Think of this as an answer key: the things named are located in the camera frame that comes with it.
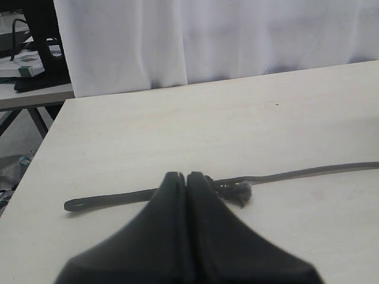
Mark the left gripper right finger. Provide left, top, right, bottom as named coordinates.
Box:
left=187, top=172, right=322, bottom=283

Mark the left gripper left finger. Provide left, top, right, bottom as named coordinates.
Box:
left=57, top=172, right=190, bottom=283

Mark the black braided rope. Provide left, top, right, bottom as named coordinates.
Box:
left=63, top=161, right=379, bottom=212

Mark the white backdrop curtain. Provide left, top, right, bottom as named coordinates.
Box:
left=54, top=1, right=378, bottom=98

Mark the background side table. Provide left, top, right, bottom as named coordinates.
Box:
left=1, top=83, right=75, bottom=138

